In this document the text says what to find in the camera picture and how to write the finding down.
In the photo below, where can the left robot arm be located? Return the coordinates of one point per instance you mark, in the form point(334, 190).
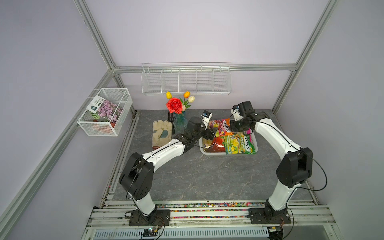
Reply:
point(138, 174)

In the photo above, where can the aluminium mounting rail frame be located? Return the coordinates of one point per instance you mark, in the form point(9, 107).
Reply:
point(213, 220)

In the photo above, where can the purple flower seed packet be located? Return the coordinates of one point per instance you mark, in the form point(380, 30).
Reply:
point(103, 109)

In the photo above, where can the gold candy bag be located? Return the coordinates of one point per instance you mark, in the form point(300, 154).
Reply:
point(217, 145)

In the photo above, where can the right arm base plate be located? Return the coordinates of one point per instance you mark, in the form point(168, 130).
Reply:
point(268, 216)

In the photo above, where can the cream work glove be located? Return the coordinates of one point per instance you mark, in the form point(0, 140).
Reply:
point(162, 133)

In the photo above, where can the orange white snack packet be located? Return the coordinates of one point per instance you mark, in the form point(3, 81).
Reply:
point(223, 127)

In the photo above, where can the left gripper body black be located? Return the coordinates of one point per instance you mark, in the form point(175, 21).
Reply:
point(204, 133)

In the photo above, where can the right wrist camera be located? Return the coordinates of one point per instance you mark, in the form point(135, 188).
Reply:
point(242, 110)

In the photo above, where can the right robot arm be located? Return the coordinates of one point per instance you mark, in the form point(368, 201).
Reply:
point(296, 163)

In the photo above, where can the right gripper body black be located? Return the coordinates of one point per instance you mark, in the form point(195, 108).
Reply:
point(239, 125)

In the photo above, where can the glass vase with flowers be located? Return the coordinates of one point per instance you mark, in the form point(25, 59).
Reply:
point(177, 110)

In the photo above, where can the green candy packet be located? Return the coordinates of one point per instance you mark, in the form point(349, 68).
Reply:
point(240, 144)

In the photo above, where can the white plastic basket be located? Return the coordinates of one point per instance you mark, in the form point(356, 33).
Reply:
point(249, 132)

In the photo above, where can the white wire wall shelf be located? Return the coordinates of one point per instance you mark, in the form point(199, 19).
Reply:
point(197, 79)

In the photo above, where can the white wire side basket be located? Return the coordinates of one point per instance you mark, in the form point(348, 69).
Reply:
point(100, 128)

